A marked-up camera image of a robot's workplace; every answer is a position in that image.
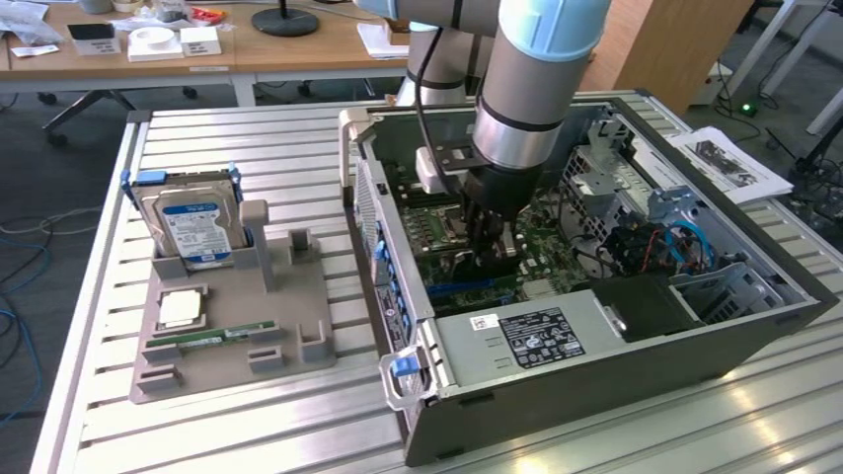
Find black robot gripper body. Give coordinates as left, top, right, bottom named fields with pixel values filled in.
left=460, top=165, right=545, bottom=221

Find CPU socket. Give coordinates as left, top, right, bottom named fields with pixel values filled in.
left=439, top=206, right=473, bottom=243

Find green Dell motherboard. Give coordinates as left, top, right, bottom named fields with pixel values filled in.
left=377, top=162, right=593, bottom=317

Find metal disk bay cage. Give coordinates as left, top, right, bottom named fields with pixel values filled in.
left=557, top=116, right=660, bottom=258

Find grey power supply unit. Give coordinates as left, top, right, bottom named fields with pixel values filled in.
left=433, top=289, right=625, bottom=389

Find blue case release latch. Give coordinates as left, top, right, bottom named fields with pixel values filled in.
left=387, top=355, right=420, bottom=380

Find printed paper stack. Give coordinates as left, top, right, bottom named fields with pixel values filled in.
left=668, top=126, right=795, bottom=203

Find loose white papers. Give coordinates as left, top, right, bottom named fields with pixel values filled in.
left=357, top=22, right=413, bottom=61

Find wooden cabinet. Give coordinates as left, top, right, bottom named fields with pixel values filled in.
left=579, top=0, right=756, bottom=115

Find dark grey open PC case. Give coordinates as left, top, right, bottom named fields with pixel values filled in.
left=337, top=96, right=842, bottom=468

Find small metal drive bay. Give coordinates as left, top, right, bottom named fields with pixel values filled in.
left=671, top=261, right=790, bottom=325

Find grey plastic parts rack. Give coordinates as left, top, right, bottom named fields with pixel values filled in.
left=128, top=199, right=341, bottom=406

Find wooden office desk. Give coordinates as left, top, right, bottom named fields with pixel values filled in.
left=0, top=0, right=239, bottom=95
left=233, top=0, right=597, bottom=95

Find hard disk in blue caddy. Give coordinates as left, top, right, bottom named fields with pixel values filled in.
left=120, top=167, right=247, bottom=272

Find green RAM stick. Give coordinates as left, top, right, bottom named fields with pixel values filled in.
left=145, top=320, right=276, bottom=350

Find silver CPU chip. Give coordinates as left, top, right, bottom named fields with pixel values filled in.
left=157, top=291, right=204, bottom=330

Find black round lamp base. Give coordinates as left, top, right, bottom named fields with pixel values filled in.
left=252, top=0, right=321, bottom=37

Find plain white box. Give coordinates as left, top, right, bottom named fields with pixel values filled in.
left=177, top=26, right=223, bottom=58

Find white tape roll on box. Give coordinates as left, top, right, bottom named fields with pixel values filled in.
left=125, top=27, right=184, bottom=63

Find black chair base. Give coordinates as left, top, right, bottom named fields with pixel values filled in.
left=40, top=87, right=141, bottom=147

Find white box with black top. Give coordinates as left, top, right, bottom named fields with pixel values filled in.
left=67, top=23, right=124, bottom=56

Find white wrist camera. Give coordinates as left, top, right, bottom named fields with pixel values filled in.
left=413, top=147, right=457, bottom=195

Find black camera cable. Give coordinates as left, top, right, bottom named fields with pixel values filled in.
left=412, top=0, right=463, bottom=195

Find red data wire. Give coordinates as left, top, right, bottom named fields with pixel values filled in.
left=647, top=229, right=668, bottom=271

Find blue data wire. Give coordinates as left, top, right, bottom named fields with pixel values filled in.
left=663, top=220, right=717, bottom=272

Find white table frame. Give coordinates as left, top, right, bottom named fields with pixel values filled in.
left=720, top=0, right=843, bottom=134

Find white floor cable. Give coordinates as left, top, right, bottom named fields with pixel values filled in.
left=0, top=206, right=100, bottom=236

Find blue floor cable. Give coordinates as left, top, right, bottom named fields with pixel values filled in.
left=0, top=236, right=53, bottom=426

